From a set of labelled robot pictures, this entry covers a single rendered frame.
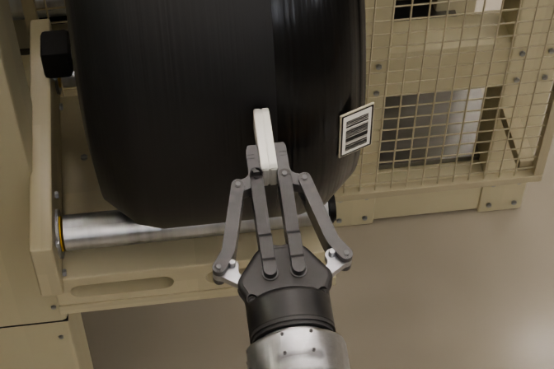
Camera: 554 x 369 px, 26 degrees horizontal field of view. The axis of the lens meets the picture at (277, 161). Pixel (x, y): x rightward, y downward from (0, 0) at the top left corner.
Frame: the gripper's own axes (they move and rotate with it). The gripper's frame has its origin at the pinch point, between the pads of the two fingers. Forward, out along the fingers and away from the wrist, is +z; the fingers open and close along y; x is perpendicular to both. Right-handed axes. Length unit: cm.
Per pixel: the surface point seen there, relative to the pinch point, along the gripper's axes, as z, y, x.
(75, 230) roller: 11.4, 21.6, 32.8
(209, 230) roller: 10.2, 5.3, 34.1
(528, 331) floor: 31, -59, 128
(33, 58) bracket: 39, 26, 34
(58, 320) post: 14, 28, 63
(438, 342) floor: 30, -40, 128
